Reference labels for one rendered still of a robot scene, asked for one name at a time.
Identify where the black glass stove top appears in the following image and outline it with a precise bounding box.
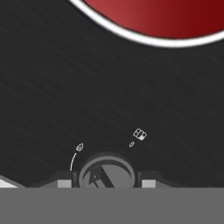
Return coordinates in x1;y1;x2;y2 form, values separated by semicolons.
0;0;224;189

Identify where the grey round stove knob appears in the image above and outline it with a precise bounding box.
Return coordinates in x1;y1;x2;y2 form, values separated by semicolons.
78;153;137;189

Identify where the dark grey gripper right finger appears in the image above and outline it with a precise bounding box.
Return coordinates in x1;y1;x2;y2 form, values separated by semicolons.
134;171;184;189

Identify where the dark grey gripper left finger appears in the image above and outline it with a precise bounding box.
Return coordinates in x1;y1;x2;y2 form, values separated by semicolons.
31;171;79;189

